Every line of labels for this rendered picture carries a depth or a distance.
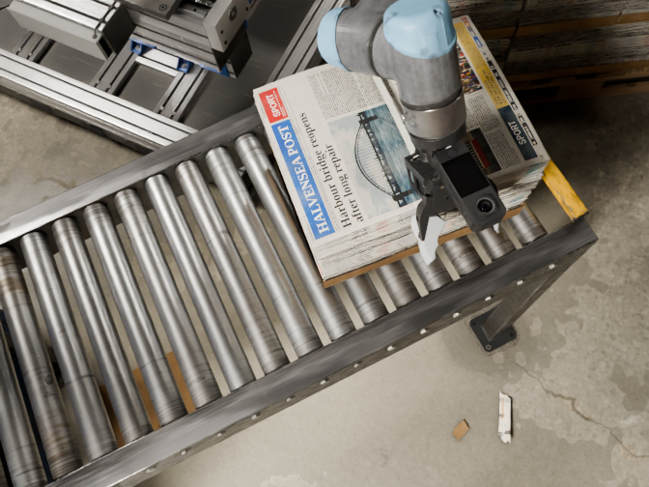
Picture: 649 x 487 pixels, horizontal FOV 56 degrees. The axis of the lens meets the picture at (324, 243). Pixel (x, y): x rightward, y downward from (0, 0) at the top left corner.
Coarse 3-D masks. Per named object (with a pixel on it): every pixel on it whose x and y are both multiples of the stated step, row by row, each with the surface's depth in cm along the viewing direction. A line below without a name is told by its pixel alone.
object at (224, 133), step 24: (240, 120) 121; (192, 144) 120; (216, 144) 120; (264, 144) 127; (120, 168) 119; (144, 168) 119; (168, 168) 119; (72, 192) 118; (96, 192) 118; (144, 192) 122; (24, 216) 117; (48, 216) 117; (72, 216) 118; (0, 240) 116; (48, 240) 121; (24, 264) 125
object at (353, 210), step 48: (288, 96) 95; (336, 96) 94; (288, 144) 92; (336, 144) 91; (384, 144) 91; (288, 192) 114; (336, 192) 89; (384, 192) 88; (336, 240) 87; (384, 240) 96
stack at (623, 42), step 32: (448, 0) 158; (480, 0) 159; (512, 0) 160; (544, 0) 160; (576, 0) 161; (608, 0) 163; (640, 0) 165; (576, 32) 174; (608, 32) 175; (640, 32) 177; (512, 64) 186; (544, 64) 187; (576, 64) 189; (544, 96) 207; (576, 96) 206
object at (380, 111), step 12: (360, 84) 95; (372, 84) 95; (384, 84) 95; (396, 84) 95; (372, 96) 94; (396, 96) 94; (372, 108) 94; (384, 108) 93; (396, 108) 93; (384, 120) 93; (384, 132) 92; (396, 132) 92; (408, 132) 91; (396, 144) 91; (396, 156) 90; (408, 180) 89; (444, 216) 96
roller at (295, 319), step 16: (208, 160) 119; (224, 160) 118; (224, 176) 117; (224, 192) 117; (240, 192) 116; (240, 208) 114; (240, 224) 114; (256, 224) 113; (256, 240) 112; (256, 256) 111; (272, 256) 111; (272, 272) 110; (272, 288) 109; (288, 288) 109; (288, 304) 107; (288, 320) 107; (304, 320) 107; (288, 336) 107; (304, 336) 105; (304, 352) 104
